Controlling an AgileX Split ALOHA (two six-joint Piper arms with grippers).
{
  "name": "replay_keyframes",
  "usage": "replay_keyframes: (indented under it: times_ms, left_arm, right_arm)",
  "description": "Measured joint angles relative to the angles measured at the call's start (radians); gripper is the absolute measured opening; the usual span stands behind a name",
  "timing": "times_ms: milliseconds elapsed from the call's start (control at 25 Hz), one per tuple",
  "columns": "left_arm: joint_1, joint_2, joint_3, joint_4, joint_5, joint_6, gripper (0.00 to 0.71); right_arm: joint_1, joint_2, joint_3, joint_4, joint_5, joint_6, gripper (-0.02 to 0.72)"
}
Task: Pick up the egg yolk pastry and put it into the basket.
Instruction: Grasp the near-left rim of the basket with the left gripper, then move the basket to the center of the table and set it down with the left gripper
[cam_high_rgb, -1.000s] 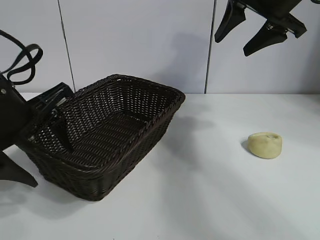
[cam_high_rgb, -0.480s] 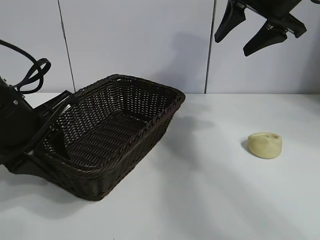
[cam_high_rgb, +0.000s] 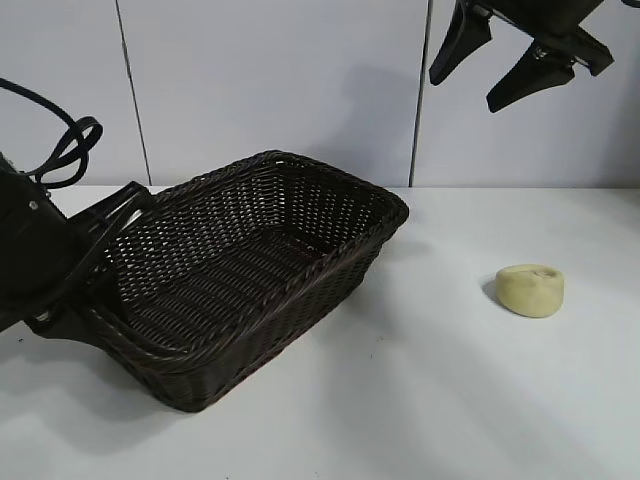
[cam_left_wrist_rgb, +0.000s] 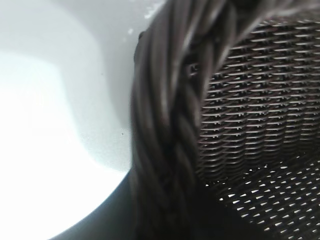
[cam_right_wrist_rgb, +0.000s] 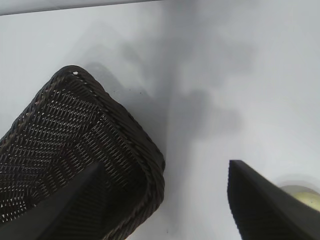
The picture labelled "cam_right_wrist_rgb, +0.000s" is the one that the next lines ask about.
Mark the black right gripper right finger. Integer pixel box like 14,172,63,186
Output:
226,159,320,240

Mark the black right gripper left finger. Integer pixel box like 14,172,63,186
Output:
0,161,105,240

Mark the pale yellow egg yolk pastry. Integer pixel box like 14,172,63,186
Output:
278,183,320,212

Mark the dark brown woven basket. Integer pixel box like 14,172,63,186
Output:
0,64,166,240

